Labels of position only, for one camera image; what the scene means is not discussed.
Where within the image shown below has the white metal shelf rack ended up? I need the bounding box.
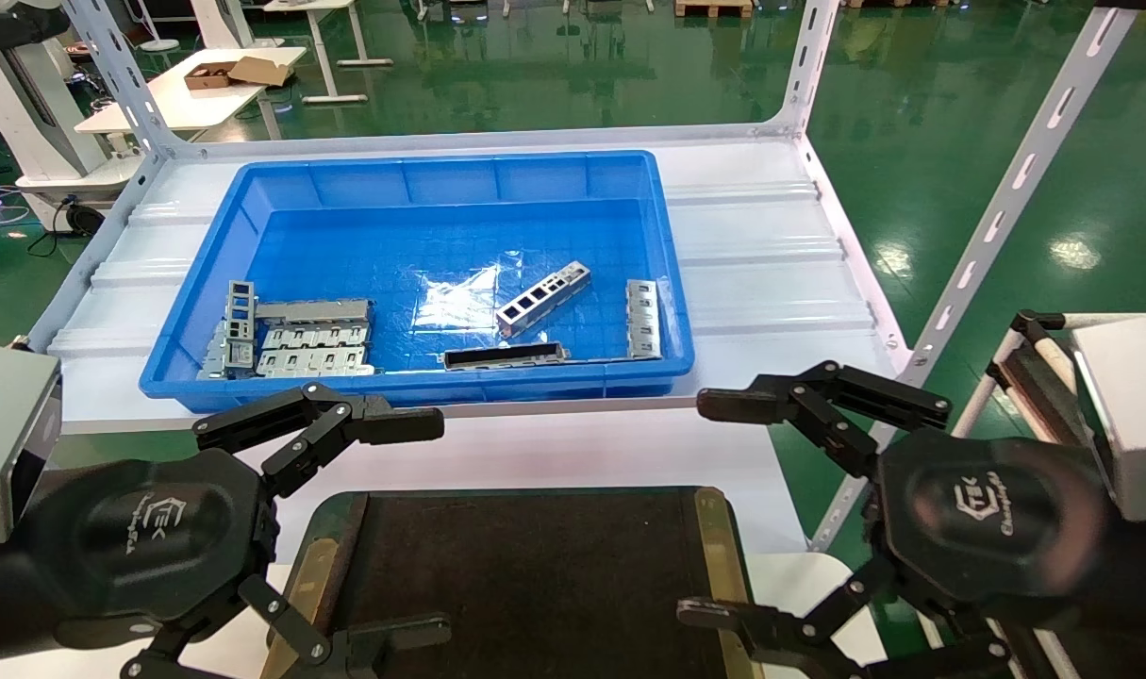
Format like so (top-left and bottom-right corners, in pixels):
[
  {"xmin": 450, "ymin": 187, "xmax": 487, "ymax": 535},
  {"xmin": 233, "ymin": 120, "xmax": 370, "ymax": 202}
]
[{"xmin": 24, "ymin": 0, "xmax": 1146, "ymax": 554}]

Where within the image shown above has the black work mat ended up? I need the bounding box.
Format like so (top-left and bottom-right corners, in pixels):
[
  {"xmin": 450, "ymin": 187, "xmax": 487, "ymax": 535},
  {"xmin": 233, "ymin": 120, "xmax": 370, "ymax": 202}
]
[{"xmin": 259, "ymin": 486, "xmax": 764, "ymax": 679}]

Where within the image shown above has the brown cardboard box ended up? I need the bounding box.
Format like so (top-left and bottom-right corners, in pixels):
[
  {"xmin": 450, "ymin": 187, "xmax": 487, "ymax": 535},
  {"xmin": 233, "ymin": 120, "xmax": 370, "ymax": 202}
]
[{"xmin": 183, "ymin": 56, "xmax": 296, "ymax": 91}]

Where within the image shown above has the black cable reel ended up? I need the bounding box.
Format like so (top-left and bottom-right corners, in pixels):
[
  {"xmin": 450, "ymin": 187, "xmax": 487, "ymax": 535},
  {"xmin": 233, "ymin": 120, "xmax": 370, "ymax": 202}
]
[{"xmin": 57, "ymin": 193, "xmax": 108, "ymax": 239}]

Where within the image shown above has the dark open metal part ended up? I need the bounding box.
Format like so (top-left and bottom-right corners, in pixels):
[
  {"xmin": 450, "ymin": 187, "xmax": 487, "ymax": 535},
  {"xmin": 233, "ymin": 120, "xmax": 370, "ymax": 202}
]
[{"xmin": 442, "ymin": 341, "xmax": 571, "ymax": 372}]

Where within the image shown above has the grey perforated metal part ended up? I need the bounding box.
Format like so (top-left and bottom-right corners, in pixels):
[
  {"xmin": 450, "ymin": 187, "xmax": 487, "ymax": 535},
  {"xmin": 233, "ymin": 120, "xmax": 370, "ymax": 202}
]
[{"xmin": 496, "ymin": 261, "xmax": 592, "ymax": 339}]

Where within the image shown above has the white machine pedestal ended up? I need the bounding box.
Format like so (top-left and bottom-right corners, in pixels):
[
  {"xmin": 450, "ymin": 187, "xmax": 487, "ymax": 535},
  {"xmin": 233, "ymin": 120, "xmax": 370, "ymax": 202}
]
[{"xmin": 0, "ymin": 0, "xmax": 144, "ymax": 188}]

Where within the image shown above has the white desk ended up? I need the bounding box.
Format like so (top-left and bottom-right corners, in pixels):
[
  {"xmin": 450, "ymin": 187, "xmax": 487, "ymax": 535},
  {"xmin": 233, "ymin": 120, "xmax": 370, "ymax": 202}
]
[{"xmin": 261, "ymin": 0, "xmax": 395, "ymax": 105}]

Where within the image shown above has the grey flat metal part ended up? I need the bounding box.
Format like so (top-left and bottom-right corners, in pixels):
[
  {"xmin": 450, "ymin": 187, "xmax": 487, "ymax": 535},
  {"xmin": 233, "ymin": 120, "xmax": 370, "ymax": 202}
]
[{"xmin": 255, "ymin": 298, "xmax": 375, "ymax": 328}]

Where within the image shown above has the white table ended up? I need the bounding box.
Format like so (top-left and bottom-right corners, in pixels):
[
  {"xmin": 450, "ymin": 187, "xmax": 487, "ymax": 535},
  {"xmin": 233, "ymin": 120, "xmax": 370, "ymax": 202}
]
[{"xmin": 74, "ymin": 45, "xmax": 308, "ymax": 142}]

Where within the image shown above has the wooden pallet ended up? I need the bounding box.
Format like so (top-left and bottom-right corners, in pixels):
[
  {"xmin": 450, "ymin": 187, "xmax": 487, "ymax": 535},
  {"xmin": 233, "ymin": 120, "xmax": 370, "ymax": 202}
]
[{"xmin": 673, "ymin": 0, "xmax": 756, "ymax": 20}]

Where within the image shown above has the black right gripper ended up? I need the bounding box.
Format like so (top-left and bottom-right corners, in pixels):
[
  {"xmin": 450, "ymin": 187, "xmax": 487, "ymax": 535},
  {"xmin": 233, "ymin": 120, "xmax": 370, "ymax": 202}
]
[{"xmin": 677, "ymin": 360, "xmax": 1113, "ymax": 679}]

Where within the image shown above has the grey upright metal part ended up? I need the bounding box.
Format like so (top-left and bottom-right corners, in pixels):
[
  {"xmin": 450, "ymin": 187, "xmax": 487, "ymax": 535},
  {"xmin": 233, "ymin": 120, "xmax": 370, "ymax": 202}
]
[{"xmin": 224, "ymin": 279, "xmax": 257, "ymax": 371}]

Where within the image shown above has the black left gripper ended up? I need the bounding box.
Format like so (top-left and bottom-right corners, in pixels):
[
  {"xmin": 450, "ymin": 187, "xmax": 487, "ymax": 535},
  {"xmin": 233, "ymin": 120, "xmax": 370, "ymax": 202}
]
[{"xmin": 24, "ymin": 381, "xmax": 453, "ymax": 679}]

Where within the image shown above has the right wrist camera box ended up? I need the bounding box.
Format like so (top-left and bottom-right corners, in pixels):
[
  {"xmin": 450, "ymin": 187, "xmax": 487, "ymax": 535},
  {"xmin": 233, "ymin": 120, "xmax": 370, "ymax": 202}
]
[{"xmin": 1071, "ymin": 312, "xmax": 1146, "ymax": 522}]

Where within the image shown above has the clear plastic film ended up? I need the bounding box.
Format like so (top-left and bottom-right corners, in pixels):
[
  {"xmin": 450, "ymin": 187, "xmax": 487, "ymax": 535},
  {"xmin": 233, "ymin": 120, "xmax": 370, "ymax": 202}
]
[{"xmin": 414, "ymin": 251, "xmax": 526, "ymax": 333}]

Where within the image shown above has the blue plastic bin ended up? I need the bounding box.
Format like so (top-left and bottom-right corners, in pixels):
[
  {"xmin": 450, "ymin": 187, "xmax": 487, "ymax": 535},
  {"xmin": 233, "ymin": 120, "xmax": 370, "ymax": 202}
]
[{"xmin": 139, "ymin": 150, "xmax": 696, "ymax": 414}]

